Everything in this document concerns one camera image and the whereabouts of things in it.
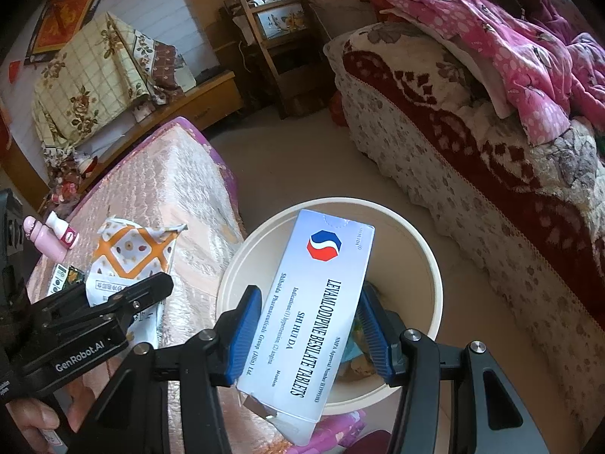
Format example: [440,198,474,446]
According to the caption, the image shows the white bottle with pink label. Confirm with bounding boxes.
[45,211,78,249]

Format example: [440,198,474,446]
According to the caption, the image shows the red and gold wall picture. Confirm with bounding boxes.
[25,0,103,61]

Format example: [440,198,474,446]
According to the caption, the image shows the cream plastic bin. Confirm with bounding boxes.
[216,197,444,418]

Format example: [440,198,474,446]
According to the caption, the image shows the white and green carton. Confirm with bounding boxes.
[49,265,71,295]

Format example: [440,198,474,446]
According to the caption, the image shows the artificial flower bunch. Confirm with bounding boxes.
[44,146,96,205]

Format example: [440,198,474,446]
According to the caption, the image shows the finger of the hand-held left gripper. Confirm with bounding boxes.
[29,272,175,317]
[45,299,154,341]

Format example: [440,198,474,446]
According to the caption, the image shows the beige floral blanket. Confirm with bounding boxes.
[31,12,197,148]

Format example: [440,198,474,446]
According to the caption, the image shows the floral covered sofa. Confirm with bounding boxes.
[323,28,605,419]

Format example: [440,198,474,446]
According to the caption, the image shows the orange patterned snack packet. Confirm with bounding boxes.
[87,218,189,344]

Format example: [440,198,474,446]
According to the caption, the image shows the wooden shelf rack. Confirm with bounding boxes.
[233,0,332,120]

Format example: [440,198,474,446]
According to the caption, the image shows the pink floral blanket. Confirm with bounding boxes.
[379,0,605,148]

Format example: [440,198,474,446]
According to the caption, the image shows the wooden low cabinet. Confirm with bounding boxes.
[0,70,245,199]

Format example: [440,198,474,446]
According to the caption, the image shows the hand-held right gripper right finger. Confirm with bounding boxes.
[357,285,551,454]

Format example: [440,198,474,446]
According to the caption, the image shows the white and blue medicine box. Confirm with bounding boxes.
[236,209,377,446]

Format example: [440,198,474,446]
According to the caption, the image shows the person's left hand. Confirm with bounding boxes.
[0,381,102,454]

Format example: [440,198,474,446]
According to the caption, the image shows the pink thermos bottle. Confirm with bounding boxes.
[23,216,67,262]

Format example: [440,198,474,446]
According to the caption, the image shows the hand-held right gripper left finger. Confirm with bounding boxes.
[80,285,264,454]

